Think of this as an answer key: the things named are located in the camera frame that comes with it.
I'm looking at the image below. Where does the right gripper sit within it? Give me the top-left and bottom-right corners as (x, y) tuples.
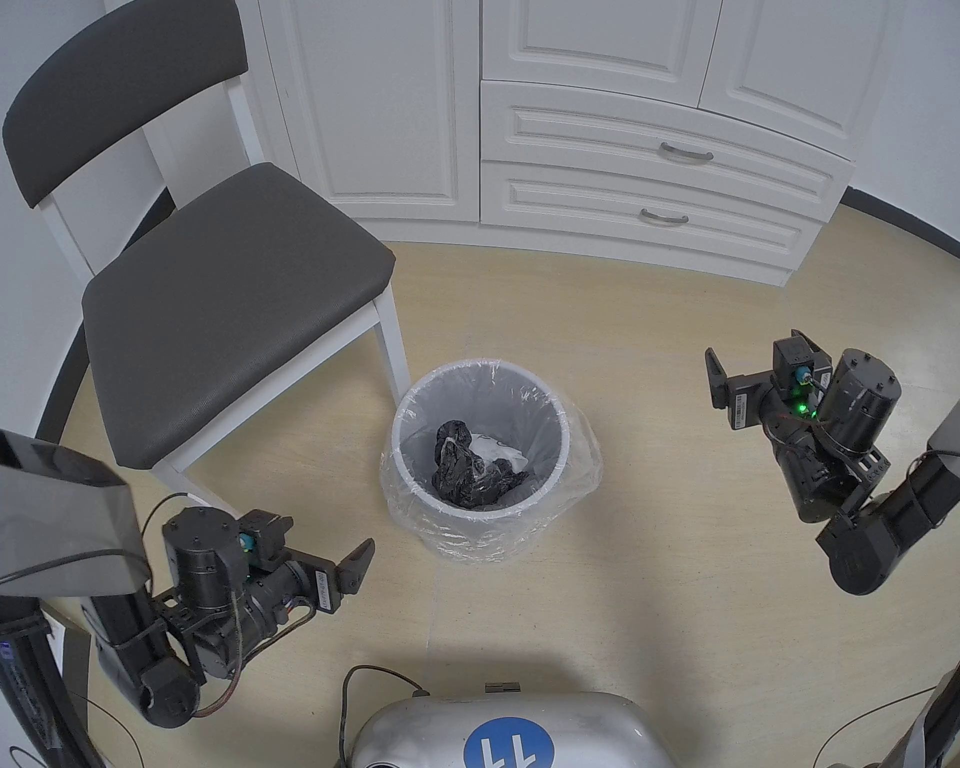
(705, 346), (820, 452)

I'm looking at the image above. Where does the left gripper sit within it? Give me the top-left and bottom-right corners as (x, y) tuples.
(249, 537), (377, 647)

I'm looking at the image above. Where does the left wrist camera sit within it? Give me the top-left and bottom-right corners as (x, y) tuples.
(238, 510), (296, 564)

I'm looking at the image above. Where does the grey white chair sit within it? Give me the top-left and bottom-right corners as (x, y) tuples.
(1, 0), (412, 513)

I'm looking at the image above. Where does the black plastic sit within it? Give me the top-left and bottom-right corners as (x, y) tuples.
(430, 420), (531, 513)

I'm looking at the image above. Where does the white wardrobe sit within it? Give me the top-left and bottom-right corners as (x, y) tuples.
(236, 0), (901, 288)

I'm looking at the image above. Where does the black cable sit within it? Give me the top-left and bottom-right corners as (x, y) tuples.
(339, 663), (430, 768)

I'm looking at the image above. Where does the white trash bin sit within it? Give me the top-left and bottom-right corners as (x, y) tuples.
(390, 360), (573, 558)

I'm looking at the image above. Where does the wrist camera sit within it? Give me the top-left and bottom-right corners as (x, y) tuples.
(772, 328), (834, 400)
(238, 510), (296, 564)

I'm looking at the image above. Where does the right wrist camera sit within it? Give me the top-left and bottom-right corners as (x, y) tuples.
(772, 328), (834, 400)

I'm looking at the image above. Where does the clear plastic bag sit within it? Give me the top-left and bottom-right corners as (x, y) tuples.
(378, 360), (606, 565)

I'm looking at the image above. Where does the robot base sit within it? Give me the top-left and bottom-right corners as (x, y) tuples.
(352, 682), (676, 768)

